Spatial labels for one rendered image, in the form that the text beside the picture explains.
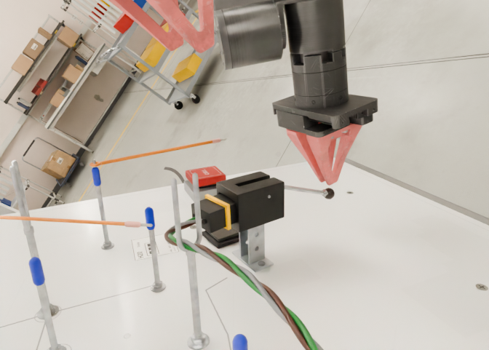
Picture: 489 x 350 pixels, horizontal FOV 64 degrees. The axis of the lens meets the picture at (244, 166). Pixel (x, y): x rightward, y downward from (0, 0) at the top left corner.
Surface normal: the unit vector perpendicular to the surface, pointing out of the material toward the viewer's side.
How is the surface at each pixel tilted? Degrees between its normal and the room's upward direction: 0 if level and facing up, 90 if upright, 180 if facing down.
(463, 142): 0
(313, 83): 62
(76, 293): 50
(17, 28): 90
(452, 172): 0
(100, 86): 90
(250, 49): 95
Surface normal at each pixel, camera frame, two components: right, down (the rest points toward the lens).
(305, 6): -0.44, 0.44
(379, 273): -0.03, -0.95
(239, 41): 0.13, 0.38
